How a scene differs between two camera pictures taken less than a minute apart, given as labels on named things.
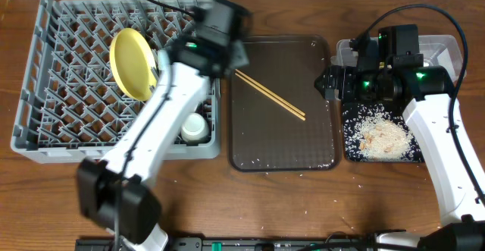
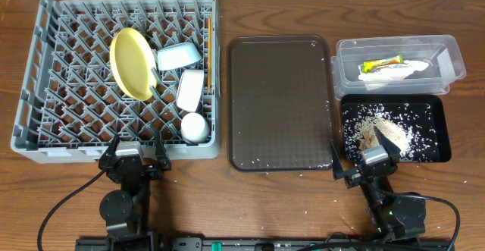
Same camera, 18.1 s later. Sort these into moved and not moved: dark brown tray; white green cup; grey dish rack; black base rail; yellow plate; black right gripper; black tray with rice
Moved: black right gripper
Not moved: black base rail; white green cup; grey dish rack; dark brown tray; black tray with rice; yellow plate
